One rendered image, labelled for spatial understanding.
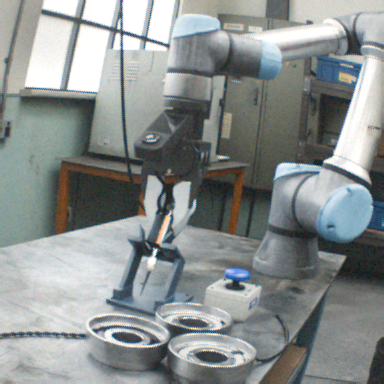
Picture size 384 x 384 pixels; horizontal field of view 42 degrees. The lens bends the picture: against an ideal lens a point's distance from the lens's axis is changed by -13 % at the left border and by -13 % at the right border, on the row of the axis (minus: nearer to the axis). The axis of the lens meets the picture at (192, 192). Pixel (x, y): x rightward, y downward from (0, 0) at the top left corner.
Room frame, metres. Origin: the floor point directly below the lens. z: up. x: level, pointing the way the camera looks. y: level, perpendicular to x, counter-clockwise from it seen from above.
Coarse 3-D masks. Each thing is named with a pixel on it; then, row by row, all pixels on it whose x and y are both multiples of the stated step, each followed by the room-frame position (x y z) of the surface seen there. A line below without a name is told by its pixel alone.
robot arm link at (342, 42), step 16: (352, 16) 1.14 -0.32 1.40; (256, 32) 1.09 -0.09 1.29; (272, 32) 1.08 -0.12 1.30; (288, 32) 1.09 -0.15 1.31; (304, 32) 1.10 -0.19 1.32; (320, 32) 1.11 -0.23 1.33; (336, 32) 1.13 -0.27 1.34; (352, 32) 1.13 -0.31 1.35; (288, 48) 1.07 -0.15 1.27; (304, 48) 1.09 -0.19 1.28; (320, 48) 1.11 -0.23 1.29; (336, 48) 1.14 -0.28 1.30; (352, 48) 1.15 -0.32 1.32
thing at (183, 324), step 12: (156, 312) 0.69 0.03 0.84; (168, 312) 0.73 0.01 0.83; (180, 312) 0.74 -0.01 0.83; (192, 312) 0.74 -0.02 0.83; (204, 312) 0.75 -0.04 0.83; (216, 312) 0.74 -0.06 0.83; (168, 324) 0.66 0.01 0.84; (180, 324) 0.69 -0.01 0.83; (192, 324) 0.72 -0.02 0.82; (204, 324) 0.71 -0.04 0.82; (228, 324) 0.68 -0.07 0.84
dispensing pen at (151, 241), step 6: (168, 204) 0.90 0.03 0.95; (174, 204) 0.90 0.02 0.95; (168, 210) 0.89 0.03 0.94; (156, 216) 0.87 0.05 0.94; (162, 216) 0.87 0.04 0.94; (156, 222) 0.86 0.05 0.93; (162, 222) 0.86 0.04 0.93; (156, 228) 0.86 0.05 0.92; (150, 234) 0.85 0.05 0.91; (156, 234) 0.85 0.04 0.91; (150, 240) 0.84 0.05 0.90; (156, 240) 0.84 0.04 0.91; (150, 246) 0.86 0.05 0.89; (156, 246) 0.85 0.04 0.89; (156, 252) 0.85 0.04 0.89; (150, 258) 0.84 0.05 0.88; (156, 258) 0.84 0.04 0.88; (150, 264) 0.84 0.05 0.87; (150, 270) 0.83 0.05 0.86; (144, 282) 0.82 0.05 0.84
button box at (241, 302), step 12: (216, 288) 0.83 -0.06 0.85; (228, 288) 0.83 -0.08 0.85; (240, 288) 0.83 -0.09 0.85; (252, 288) 0.84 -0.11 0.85; (216, 300) 0.81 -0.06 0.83; (228, 300) 0.81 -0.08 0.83; (240, 300) 0.80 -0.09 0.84; (252, 300) 0.82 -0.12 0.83; (228, 312) 0.81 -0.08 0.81; (240, 312) 0.80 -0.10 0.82; (252, 312) 0.84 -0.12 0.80
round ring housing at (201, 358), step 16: (192, 336) 0.63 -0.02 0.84; (208, 336) 0.64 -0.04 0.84; (224, 336) 0.63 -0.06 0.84; (176, 352) 0.56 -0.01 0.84; (192, 352) 0.59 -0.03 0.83; (208, 352) 0.61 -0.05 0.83; (224, 352) 0.60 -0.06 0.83; (256, 352) 0.58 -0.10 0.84; (176, 368) 0.55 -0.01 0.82; (192, 368) 0.54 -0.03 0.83; (208, 368) 0.53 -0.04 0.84; (224, 368) 0.54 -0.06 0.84; (240, 368) 0.54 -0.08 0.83
